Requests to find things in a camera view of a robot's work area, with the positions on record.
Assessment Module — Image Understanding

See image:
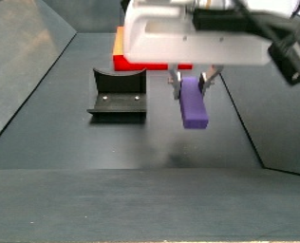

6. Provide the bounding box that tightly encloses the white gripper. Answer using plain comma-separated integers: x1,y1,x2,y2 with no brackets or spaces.
123,0,300,100

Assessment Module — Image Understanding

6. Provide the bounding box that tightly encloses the purple rectangular block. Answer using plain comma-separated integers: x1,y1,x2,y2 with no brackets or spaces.
179,77,208,129

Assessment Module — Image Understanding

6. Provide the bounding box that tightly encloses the red shape sorter board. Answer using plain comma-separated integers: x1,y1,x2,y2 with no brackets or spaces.
112,26,176,71

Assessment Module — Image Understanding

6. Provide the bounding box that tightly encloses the black angled fixture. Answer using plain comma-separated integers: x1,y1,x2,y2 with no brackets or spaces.
87,69,147,123

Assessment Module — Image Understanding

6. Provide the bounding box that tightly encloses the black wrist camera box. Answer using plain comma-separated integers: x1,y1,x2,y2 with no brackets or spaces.
191,8,300,85

